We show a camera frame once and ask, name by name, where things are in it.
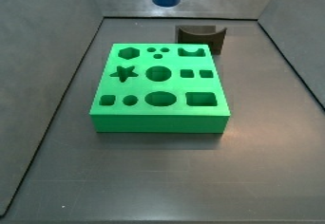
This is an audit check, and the green shape sorter block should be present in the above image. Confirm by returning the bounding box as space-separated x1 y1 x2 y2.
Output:
88 44 231 133

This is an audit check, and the dark curved holder block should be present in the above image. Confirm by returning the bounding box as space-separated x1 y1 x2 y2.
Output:
175 25 227 55

